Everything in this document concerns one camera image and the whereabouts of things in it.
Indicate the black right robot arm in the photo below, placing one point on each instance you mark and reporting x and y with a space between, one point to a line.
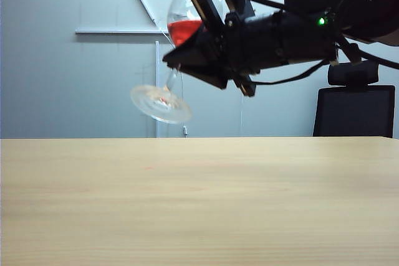
374 13

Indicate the black office chair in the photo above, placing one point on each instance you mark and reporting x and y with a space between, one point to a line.
352 113

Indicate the white horizontal wall strip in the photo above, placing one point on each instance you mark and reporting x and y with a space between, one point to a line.
118 31

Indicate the white vertical wall strip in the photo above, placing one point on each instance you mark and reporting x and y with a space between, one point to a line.
157 69

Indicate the clear stemmed wine goblet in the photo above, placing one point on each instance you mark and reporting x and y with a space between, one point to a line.
156 104

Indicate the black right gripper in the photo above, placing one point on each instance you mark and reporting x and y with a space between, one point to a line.
274 38

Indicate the red liquid in goblet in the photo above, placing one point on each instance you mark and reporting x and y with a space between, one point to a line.
181 30

